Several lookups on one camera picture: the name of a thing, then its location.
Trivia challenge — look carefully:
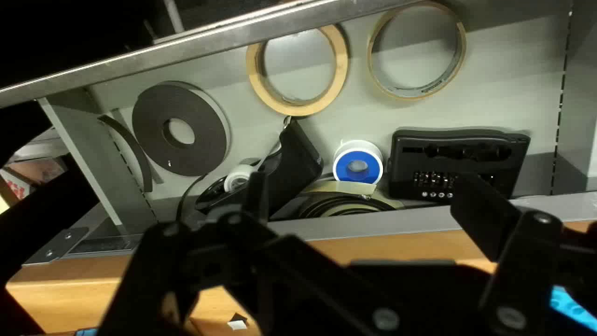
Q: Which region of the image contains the tan masking tape roll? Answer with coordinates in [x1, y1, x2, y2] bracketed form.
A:
[245, 21, 353, 119]

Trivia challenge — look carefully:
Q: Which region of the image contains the light blue block object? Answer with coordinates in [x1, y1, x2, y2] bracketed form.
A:
[549, 283, 597, 336]

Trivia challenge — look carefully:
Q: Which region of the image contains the small white tape roll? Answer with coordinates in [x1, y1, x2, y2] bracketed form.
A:
[221, 161, 262, 193]

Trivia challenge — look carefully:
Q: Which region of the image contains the thin tan grey tape roll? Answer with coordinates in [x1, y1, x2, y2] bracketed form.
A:
[364, 0, 469, 104]

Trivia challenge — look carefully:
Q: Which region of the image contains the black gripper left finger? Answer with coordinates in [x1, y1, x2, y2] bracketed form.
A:
[99, 169, 400, 336]

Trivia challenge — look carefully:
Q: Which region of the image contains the black wedge-shaped object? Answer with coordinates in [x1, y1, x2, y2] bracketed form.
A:
[256, 119, 325, 219]

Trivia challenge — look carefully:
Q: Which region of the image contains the flat olive tape roll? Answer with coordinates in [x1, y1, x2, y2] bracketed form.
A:
[277, 176, 404, 219]

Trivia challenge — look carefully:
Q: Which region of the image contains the grey open metal drawer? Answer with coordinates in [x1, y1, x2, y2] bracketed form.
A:
[0, 0, 597, 268]

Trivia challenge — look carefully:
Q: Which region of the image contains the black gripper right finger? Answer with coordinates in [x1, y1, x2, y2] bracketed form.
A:
[450, 173, 597, 336]

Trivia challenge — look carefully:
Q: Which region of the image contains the tiny white piece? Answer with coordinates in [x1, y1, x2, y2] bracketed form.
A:
[226, 315, 251, 331]

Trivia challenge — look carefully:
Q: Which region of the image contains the blue white thread tape spool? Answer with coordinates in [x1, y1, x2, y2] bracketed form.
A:
[331, 137, 387, 188]

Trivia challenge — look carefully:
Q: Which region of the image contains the wide black tape roll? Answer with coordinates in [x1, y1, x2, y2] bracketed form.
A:
[131, 79, 234, 176]

